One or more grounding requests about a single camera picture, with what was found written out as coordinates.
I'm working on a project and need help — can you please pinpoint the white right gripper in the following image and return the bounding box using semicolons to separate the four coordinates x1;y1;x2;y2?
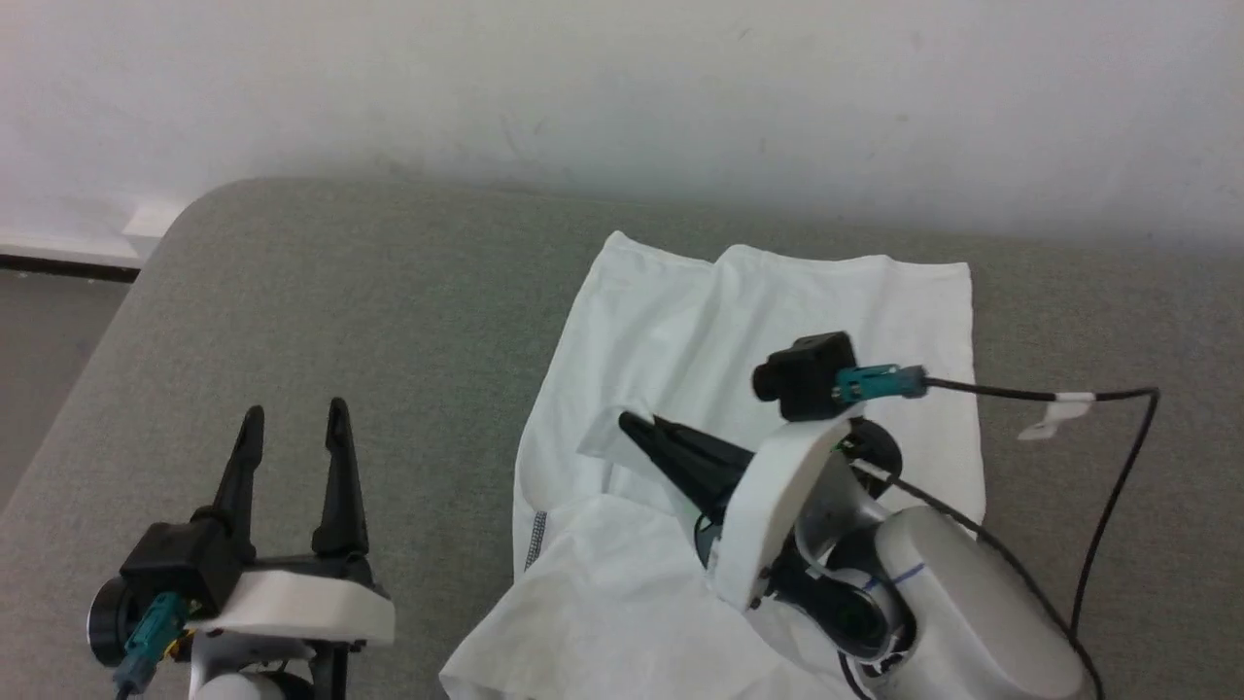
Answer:
618;411;903;613

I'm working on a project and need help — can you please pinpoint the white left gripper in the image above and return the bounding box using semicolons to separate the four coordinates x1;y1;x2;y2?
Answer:
192;397;397;700

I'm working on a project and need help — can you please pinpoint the white garment with grey stitching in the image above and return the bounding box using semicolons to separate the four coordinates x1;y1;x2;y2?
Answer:
439;230;988;700

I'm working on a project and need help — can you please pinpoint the left camera cable teal plug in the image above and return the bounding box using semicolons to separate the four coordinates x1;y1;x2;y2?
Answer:
113;591;192;700

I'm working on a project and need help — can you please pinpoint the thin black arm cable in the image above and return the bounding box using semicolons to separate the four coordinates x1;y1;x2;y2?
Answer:
853;463;1104;700

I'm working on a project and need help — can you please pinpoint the white wall baseboard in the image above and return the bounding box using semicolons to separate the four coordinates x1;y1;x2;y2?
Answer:
0;197;191;284

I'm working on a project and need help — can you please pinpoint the white cable label tag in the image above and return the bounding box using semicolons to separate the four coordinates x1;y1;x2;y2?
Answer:
1017;391;1096;441

